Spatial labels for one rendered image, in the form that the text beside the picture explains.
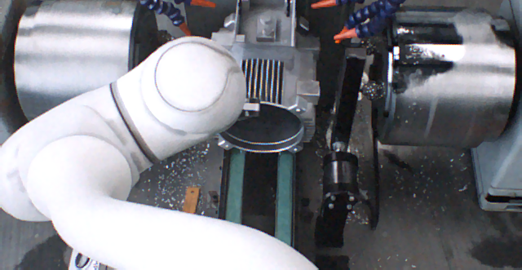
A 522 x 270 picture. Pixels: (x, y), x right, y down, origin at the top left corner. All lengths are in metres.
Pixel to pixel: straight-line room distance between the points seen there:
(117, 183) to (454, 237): 0.80
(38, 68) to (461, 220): 0.83
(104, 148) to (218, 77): 0.13
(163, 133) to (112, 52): 0.42
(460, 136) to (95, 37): 0.63
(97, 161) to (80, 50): 0.46
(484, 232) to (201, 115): 0.82
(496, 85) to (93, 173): 0.69
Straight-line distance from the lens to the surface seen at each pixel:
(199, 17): 1.22
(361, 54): 0.93
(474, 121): 1.11
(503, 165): 1.23
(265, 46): 1.07
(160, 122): 0.67
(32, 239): 1.33
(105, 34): 1.09
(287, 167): 1.19
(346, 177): 1.05
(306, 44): 1.16
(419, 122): 1.09
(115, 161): 0.66
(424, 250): 1.29
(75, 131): 0.66
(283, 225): 1.14
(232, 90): 0.64
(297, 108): 1.06
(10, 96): 1.19
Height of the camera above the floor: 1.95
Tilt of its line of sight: 56 degrees down
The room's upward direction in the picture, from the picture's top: straight up
